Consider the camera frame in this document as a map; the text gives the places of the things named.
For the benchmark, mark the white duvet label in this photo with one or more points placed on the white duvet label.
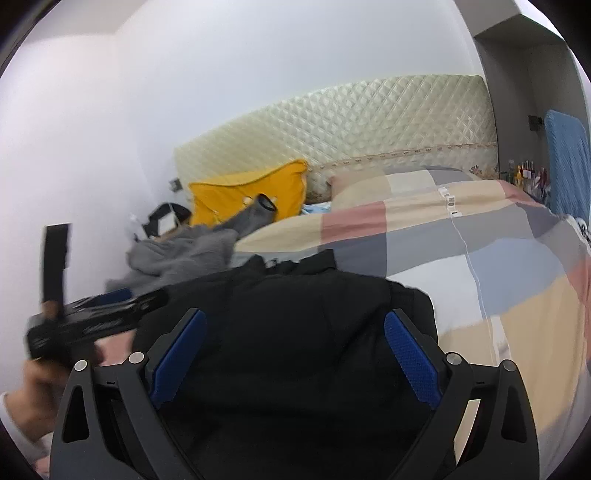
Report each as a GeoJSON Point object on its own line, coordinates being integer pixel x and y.
{"type": "Point", "coordinates": [449, 199]}

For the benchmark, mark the plaid pastel duvet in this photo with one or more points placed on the plaid pastel duvet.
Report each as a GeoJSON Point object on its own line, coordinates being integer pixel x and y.
{"type": "Point", "coordinates": [508, 277]}

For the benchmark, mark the grey fleece garment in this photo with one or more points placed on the grey fleece garment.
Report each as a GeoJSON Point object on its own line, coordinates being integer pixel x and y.
{"type": "Point", "coordinates": [194, 254]}

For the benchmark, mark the yellow pillow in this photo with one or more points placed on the yellow pillow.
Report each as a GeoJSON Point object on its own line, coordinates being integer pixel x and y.
{"type": "Point", "coordinates": [240, 194]}

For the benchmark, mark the black puffer jacket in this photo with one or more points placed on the black puffer jacket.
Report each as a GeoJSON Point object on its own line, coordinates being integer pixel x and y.
{"type": "Point", "coordinates": [300, 369]}

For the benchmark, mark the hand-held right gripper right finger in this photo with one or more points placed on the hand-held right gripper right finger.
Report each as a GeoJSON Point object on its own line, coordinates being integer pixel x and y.
{"type": "Point", "coordinates": [411, 355]}

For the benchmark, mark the person's left forearm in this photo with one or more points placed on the person's left forearm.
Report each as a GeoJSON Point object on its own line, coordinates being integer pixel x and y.
{"type": "Point", "coordinates": [14, 424]}

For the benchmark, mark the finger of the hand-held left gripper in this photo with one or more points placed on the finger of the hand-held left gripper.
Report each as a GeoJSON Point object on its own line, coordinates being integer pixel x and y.
{"type": "Point", "coordinates": [152, 302]}
{"type": "Point", "coordinates": [117, 294]}

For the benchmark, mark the pink pillow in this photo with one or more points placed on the pink pillow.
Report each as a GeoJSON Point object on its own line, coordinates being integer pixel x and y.
{"type": "Point", "coordinates": [341, 184]}

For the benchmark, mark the grey wall socket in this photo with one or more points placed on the grey wall socket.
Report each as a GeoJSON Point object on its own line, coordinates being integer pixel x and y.
{"type": "Point", "coordinates": [175, 184]}

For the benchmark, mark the person's left hand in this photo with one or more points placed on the person's left hand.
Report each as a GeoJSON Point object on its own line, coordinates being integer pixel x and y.
{"type": "Point", "coordinates": [41, 392]}

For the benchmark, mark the cream quilted headboard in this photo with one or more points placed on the cream quilted headboard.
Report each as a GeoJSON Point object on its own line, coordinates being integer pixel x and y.
{"type": "Point", "coordinates": [346, 124]}

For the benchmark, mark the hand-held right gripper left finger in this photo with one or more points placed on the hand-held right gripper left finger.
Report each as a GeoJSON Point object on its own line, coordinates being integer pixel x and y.
{"type": "Point", "coordinates": [178, 355]}

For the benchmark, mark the black wall switch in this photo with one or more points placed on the black wall switch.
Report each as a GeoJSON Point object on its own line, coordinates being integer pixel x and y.
{"type": "Point", "coordinates": [535, 123]}

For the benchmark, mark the black bag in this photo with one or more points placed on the black bag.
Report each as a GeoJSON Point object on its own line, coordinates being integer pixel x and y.
{"type": "Point", "coordinates": [159, 214]}

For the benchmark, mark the grey and white wardrobe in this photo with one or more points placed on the grey and white wardrobe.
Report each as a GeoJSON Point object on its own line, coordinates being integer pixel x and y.
{"type": "Point", "coordinates": [512, 92]}

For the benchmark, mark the row of small bottles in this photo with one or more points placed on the row of small bottles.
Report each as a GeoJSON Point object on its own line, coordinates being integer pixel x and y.
{"type": "Point", "coordinates": [524, 173]}

